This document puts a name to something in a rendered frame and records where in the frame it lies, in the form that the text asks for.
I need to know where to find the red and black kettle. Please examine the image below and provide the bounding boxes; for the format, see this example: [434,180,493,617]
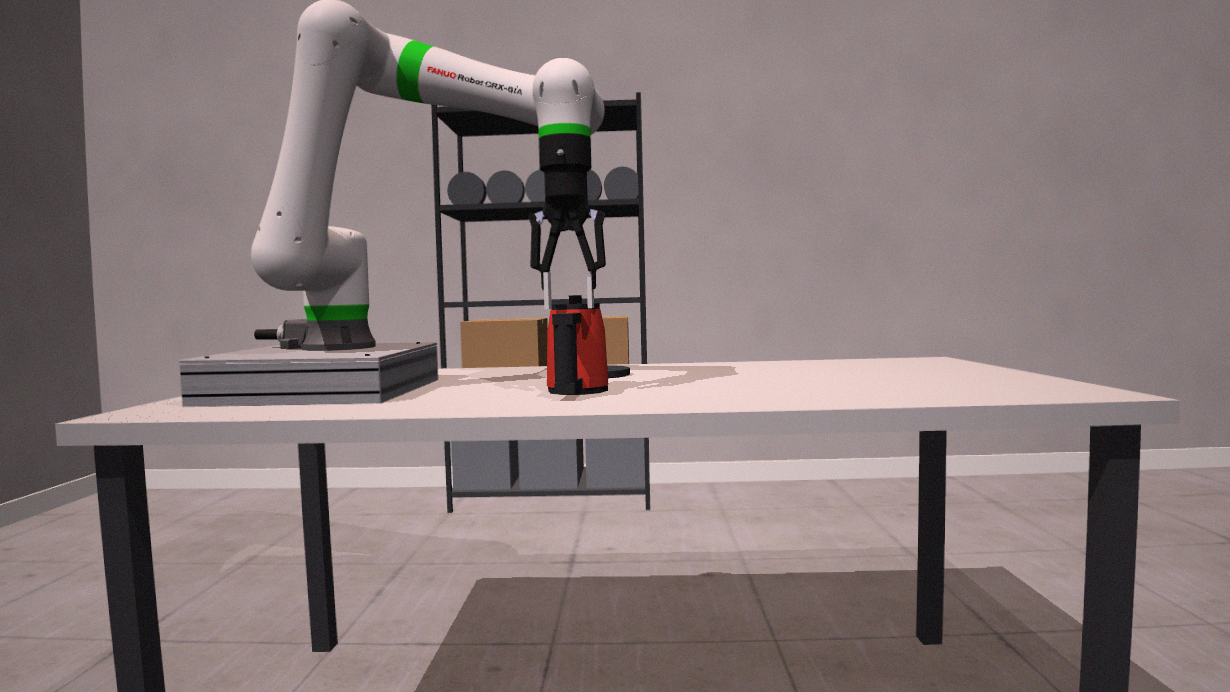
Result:
[547,295,608,395]

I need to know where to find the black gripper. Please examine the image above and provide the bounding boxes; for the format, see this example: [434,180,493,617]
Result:
[528,168,606,309]

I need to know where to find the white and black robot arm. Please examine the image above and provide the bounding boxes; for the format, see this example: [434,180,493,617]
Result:
[251,0,605,352]

